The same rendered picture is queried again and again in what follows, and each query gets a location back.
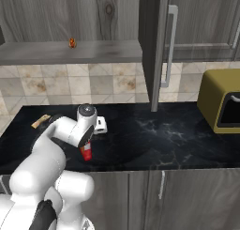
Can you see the grey open wall cabinet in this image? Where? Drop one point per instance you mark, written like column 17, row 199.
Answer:
column 62, row 27

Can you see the narrow grey base cabinet door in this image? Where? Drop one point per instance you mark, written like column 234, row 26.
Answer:
column 109, row 202

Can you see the small orange red fruit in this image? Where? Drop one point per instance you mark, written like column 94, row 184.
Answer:
column 72, row 43

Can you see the red boxed food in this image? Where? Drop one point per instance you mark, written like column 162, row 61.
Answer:
column 87, row 152

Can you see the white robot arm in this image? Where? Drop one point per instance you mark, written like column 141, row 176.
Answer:
column 47, row 158

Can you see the grey closed wall cabinet door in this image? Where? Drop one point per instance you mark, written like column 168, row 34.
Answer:
column 206, row 24

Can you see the wide grey base cabinet door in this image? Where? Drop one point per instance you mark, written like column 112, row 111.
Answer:
column 200, row 199

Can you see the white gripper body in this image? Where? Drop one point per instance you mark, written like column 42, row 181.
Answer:
column 100, row 130

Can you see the grey open cabinet door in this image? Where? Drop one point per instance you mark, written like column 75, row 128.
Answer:
column 154, row 49

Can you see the olive yellow toaster oven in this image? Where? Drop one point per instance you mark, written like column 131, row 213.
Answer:
column 212, row 96

